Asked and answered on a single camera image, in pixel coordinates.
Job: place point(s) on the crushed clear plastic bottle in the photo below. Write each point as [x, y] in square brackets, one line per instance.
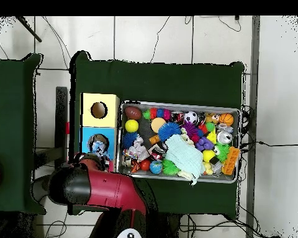
[99, 148]

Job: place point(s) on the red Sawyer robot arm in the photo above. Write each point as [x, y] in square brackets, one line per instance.
[109, 188]

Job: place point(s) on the shallow clear mesh bin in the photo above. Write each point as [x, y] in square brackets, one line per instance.
[201, 107]

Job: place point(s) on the yellow ball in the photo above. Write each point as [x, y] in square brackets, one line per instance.
[131, 125]

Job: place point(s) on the large blue spiky ball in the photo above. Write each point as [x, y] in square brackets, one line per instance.
[168, 131]

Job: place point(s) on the small blue spiky ball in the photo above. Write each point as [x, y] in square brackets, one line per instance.
[129, 140]

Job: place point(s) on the brown toy football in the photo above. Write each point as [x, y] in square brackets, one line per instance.
[133, 113]

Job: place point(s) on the light blue knitted cloth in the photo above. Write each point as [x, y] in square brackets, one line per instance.
[183, 153]

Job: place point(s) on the black and white soccer ball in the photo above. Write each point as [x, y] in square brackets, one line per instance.
[190, 117]

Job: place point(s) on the purple plastic block toy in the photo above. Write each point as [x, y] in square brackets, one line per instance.
[204, 143]

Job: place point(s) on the orange toy basketball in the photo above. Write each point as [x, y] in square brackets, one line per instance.
[226, 119]

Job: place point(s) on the orange plastic toy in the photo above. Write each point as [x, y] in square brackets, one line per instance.
[231, 161]

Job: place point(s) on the black panel stand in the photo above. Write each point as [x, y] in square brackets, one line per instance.
[61, 129]

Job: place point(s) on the dark green side table cloth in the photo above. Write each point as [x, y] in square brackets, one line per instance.
[10, 111]

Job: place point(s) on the black tripod leg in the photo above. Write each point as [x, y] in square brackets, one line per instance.
[28, 29]

